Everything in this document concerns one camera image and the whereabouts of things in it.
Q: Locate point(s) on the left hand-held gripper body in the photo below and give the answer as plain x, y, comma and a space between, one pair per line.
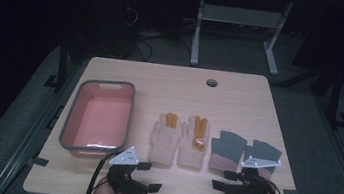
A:
123, 179

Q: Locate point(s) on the black metal stand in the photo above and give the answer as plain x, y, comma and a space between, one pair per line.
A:
335, 98
62, 62

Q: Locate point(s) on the pink basket with grey rim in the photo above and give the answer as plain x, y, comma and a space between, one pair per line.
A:
100, 118

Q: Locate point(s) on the white metal desk frame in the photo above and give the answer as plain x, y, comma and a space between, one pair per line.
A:
237, 15

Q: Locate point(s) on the beige glove with orange patch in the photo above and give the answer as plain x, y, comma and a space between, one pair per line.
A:
190, 153

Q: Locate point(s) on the grey and pink fingerless glove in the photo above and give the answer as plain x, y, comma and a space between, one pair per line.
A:
265, 151
228, 146

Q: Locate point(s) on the beige glove with orange fingers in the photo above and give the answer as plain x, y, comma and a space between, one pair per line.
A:
163, 141

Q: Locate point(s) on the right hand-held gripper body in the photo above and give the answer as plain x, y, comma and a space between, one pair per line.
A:
250, 188

